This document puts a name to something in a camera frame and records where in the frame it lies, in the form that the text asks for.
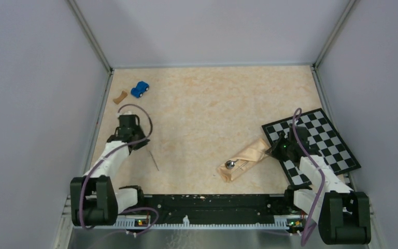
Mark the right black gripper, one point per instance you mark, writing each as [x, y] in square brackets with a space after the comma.
[274, 150]

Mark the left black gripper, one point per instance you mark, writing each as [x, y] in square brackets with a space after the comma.
[141, 144]

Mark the orange cloth napkin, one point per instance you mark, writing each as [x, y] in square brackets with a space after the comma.
[254, 152]

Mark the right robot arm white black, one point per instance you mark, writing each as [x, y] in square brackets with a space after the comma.
[341, 214]

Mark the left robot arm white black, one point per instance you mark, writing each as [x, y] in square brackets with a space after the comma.
[93, 199]

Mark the black white checkerboard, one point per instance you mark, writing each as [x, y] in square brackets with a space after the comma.
[322, 136]

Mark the small brown wooden piece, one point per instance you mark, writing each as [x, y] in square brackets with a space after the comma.
[120, 98]

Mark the blue toy car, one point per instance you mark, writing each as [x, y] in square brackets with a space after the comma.
[139, 90]

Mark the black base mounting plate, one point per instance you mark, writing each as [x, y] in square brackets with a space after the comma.
[220, 209]

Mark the aluminium front rail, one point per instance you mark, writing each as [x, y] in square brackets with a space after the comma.
[137, 223]

